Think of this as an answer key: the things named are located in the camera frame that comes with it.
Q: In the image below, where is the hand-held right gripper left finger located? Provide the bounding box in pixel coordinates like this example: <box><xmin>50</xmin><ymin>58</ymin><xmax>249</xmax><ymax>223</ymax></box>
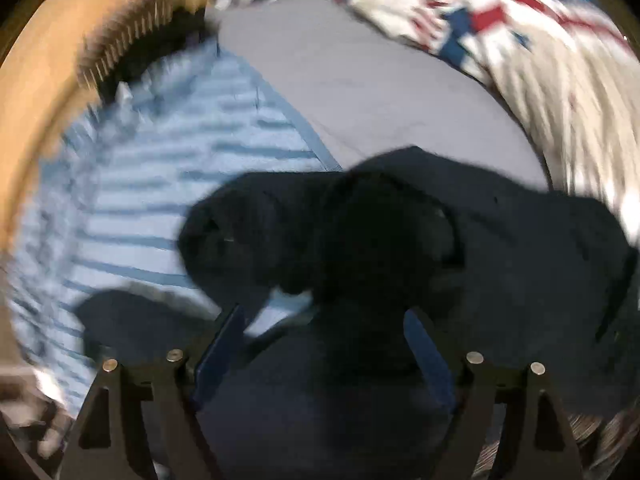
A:
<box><xmin>60</xmin><ymin>305</ymin><xmax>248</xmax><ymax>480</ymax></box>

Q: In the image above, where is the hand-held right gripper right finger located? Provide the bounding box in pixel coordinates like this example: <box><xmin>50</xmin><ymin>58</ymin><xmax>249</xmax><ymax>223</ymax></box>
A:
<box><xmin>402</xmin><ymin>307</ymin><xmax>583</xmax><ymax>480</ymax></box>

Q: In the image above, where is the navy button cardigan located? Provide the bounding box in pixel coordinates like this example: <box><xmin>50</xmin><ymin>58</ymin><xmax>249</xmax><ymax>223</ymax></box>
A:
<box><xmin>75</xmin><ymin>145</ymin><xmax>640</xmax><ymax>480</ymax></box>

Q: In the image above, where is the blue striped bed sheet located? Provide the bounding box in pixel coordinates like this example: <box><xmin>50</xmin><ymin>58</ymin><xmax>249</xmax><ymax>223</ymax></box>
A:
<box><xmin>10</xmin><ymin>40</ymin><xmax>343</xmax><ymax>461</ymax></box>

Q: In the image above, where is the star striped quilt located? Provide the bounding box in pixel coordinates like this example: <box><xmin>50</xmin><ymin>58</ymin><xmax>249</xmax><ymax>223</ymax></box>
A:
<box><xmin>205</xmin><ymin>0</ymin><xmax>640</xmax><ymax>241</ymax></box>

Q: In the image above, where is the black folded garment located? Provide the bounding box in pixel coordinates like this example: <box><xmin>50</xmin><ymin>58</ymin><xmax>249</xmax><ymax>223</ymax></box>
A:
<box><xmin>100</xmin><ymin>10</ymin><xmax>216</xmax><ymax>101</ymax></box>

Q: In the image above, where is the wooden headboard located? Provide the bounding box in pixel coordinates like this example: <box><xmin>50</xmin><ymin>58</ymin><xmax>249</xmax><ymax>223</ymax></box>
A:
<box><xmin>0</xmin><ymin>0</ymin><xmax>211</xmax><ymax>251</ymax></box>

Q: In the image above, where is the brown striped folded garment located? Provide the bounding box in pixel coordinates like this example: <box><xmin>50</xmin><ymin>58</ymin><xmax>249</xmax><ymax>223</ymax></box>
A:
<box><xmin>77</xmin><ymin>0</ymin><xmax>181</xmax><ymax>91</ymax></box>

